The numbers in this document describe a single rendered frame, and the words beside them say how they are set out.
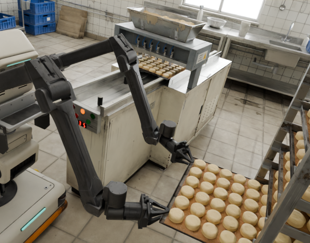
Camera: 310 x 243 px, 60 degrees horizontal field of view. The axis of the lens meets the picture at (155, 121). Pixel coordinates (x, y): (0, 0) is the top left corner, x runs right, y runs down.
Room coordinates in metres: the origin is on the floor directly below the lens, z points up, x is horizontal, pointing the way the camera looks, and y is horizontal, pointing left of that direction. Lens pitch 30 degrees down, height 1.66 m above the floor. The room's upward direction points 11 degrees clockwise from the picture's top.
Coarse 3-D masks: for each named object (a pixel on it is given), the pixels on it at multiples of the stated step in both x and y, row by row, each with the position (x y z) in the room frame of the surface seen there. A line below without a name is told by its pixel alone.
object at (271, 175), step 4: (272, 168) 0.87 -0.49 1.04; (272, 172) 0.85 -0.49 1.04; (272, 176) 0.82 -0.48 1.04; (268, 180) 0.80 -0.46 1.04; (272, 180) 0.80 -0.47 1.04; (268, 184) 0.77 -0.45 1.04; (272, 184) 0.78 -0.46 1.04; (268, 188) 0.74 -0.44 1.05; (268, 192) 0.72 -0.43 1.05; (268, 196) 0.69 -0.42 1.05; (268, 200) 0.68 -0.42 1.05; (268, 204) 0.67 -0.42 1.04; (268, 208) 0.65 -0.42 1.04; (268, 212) 0.63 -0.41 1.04; (268, 216) 0.62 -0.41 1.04
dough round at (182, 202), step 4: (180, 196) 0.70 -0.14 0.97; (176, 200) 0.68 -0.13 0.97; (180, 200) 0.68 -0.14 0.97; (184, 200) 0.69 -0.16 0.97; (188, 200) 0.69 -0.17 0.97; (176, 204) 0.67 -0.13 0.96; (180, 204) 0.66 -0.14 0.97; (184, 204) 0.67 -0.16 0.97; (188, 204) 0.67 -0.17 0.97; (180, 208) 0.66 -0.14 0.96; (184, 208) 0.66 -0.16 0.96
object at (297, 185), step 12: (300, 168) 0.47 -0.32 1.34; (300, 180) 0.47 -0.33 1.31; (288, 192) 0.47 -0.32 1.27; (300, 192) 0.46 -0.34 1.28; (276, 204) 0.49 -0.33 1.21; (288, 204) 0.47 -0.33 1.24; (276, 216) 0.47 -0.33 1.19; (288, 216) 0.46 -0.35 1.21; (264, 228) 0.48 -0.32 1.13; (276, 228) 0.46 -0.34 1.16; (264, 240) 0.47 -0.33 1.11
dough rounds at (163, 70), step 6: (144, 60) 2.27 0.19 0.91; (150, 60) 2.27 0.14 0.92; (144, 66) 2.10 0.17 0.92; (150, 66) 2.12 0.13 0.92; (156, 66) 2.16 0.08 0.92; (162, 66) 2.19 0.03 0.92; (168, 66) 2.27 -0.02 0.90; (174, 66) 2.25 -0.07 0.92; (180, 66) 2.28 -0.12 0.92; (156, 72) 2.02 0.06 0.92; (162, 72) 2.06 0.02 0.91; (168, 72) 2.06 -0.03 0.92; (174, 72) 2.10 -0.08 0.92; (180, 72) 2.17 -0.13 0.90; (168, 78) 1.99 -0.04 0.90
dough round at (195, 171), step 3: (192, 168) 0.87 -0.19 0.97; (195, 168) 0.87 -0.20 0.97; (198, 168) 0.87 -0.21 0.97; (192, 171) 0.85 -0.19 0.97; (195, 171) 0.85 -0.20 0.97; (198, 171) 0.86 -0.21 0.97; (201, 171) 0.86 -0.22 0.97; (192, 174) 0.84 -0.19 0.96; (195, 174) 0.84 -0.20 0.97; (198, 174) 0.84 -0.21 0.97; (201, 174) 0.84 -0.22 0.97; (198, 177) 0.84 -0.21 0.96
